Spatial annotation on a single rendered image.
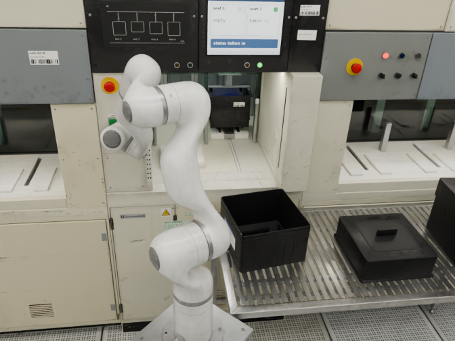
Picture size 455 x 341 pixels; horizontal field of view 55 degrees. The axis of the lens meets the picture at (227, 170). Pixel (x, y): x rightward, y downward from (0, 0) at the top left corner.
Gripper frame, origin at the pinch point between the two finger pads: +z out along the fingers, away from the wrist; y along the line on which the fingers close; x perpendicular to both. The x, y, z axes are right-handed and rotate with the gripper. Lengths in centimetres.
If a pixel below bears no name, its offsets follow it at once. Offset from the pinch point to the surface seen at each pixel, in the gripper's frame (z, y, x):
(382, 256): -21, 78, -70
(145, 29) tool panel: -6.2, 16.6, 31.8
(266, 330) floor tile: 34, 18, -129
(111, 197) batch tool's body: 6.0, -24.3, -28.4
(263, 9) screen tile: 1, 59, 27
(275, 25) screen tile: 3, 62, 20
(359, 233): -8, 73, -65
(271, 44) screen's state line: 5, 59, 13
